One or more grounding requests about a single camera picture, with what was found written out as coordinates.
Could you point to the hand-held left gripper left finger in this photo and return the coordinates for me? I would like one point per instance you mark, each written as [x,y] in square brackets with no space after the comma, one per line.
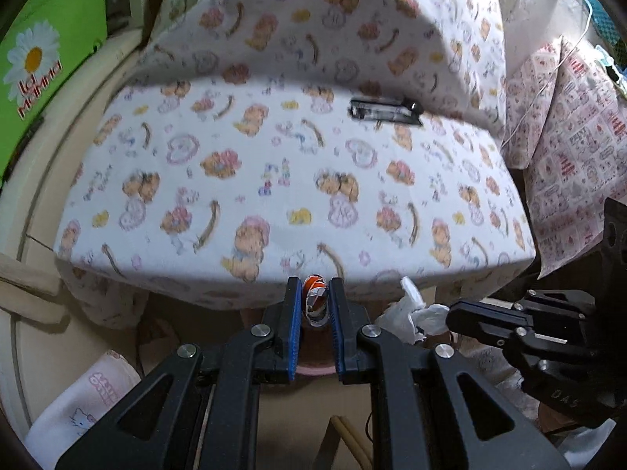
[293,333]

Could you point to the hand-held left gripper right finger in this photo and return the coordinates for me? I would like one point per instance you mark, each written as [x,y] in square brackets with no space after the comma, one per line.
[337,333]

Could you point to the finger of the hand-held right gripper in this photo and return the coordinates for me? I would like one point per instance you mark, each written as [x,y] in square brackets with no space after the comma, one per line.
[482,320]

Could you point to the orange clear candy wrapper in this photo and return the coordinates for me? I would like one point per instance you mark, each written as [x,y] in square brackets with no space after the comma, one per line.
[315,301]

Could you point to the white tissue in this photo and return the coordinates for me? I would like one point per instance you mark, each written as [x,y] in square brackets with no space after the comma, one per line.
[411,316]

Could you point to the wooden sticks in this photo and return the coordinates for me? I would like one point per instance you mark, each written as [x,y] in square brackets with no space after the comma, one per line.
[348,443]

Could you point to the bear print blanket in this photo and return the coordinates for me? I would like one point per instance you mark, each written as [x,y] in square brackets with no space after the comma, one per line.
[294,156]

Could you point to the pink printed cloth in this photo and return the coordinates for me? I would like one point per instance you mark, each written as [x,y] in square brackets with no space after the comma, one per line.
[568,156]

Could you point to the white cat print cloth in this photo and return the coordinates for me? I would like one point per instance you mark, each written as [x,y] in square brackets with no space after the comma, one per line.
[83,406]

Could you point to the black key-like tool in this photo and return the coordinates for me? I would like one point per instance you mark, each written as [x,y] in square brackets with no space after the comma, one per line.
[387,110]

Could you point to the clear plastic bag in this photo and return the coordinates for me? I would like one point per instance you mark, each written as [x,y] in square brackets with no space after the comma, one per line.
[534,10]

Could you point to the green daisy storage bin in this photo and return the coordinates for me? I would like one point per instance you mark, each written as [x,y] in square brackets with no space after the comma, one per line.
[44,58]

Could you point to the cream bed frame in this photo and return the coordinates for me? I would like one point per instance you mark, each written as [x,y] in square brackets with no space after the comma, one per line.
[54,196]

